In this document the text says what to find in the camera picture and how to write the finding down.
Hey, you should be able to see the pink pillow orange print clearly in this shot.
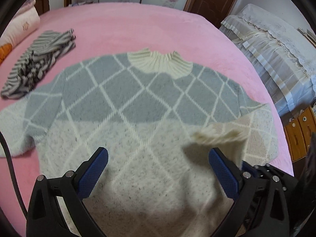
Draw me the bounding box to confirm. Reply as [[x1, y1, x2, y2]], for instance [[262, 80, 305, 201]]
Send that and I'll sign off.
[[1, 0, 40, 63]]

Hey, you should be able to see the black white striped garment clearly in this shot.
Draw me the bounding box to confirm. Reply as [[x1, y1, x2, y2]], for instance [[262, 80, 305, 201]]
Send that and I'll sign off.
[[1, 28, 76, 100]]

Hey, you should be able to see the dark wooden headboard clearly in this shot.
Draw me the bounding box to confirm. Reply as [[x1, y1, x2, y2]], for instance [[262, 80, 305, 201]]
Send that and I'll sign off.
[[34, 0, 50, 16]]

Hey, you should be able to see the black cable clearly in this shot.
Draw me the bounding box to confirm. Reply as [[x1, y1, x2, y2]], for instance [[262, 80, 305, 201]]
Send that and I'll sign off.
[[0, 131, 28, 219]]

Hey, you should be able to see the pink bed blanket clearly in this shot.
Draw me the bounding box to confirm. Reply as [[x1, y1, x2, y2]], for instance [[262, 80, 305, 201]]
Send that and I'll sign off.
[[1, 3, 293, 203]]

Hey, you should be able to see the grey white diamond sweater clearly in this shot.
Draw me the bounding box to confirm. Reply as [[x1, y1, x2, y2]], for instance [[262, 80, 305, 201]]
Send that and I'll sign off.
[[1, 49, 278, 236]]

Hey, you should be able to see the white lace covered furniture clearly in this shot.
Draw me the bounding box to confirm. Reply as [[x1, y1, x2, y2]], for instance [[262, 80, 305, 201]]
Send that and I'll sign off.
[[220, 4, 315, 116]]

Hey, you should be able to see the wooden drawer cabinet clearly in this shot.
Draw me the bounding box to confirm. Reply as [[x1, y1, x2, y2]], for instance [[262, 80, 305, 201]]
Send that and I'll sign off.
[[283, 107, 315, 162]]

